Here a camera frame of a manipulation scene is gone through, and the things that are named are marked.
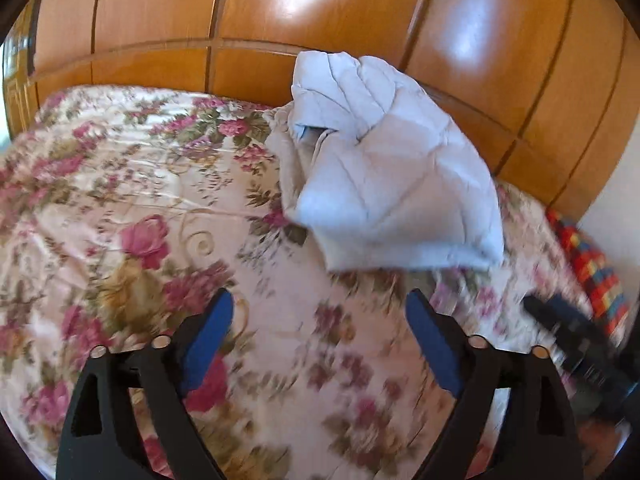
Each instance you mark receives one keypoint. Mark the pale blue quilted jacket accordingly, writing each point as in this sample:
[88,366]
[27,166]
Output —
[395,175]

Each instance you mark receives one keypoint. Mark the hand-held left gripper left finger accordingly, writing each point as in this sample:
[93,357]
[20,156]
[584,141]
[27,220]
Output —
[207,340]

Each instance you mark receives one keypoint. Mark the floral bedspread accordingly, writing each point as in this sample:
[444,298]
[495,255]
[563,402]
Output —
[125,185]

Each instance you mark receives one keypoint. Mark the white cloth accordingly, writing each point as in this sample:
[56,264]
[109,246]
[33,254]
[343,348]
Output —
[292,160]

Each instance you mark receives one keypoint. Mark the colourful checked blanket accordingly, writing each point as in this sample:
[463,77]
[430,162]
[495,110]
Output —
[595,270]

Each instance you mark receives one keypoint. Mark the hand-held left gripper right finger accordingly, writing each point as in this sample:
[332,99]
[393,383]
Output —
[432,345]

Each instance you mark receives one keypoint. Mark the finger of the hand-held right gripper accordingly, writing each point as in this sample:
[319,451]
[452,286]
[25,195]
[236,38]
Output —
[562,322]

